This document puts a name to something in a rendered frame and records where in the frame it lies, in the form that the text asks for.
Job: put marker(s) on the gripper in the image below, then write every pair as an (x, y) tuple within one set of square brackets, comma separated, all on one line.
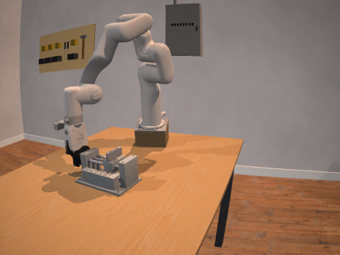
[(75, 136)]

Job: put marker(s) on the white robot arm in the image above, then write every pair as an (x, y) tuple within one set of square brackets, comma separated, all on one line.
[(160, 70)]

